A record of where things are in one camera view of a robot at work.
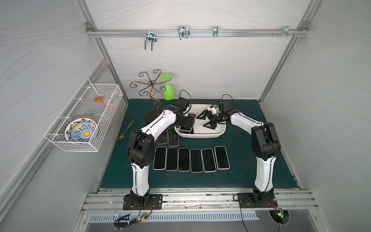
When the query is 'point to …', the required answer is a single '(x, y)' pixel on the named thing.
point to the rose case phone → (172, 159)
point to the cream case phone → (208, 161)
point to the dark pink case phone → (221, 157)
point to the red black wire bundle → (119, 224)
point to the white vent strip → (110, 217)
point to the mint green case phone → (184, 159)
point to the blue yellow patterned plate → (80, 129)
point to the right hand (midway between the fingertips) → (199, 120)
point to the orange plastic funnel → (100, 99)
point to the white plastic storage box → (199, 131)
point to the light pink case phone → (160, 158)
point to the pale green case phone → (173, 137)
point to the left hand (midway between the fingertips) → (188, 123)
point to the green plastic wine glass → (169, 94)
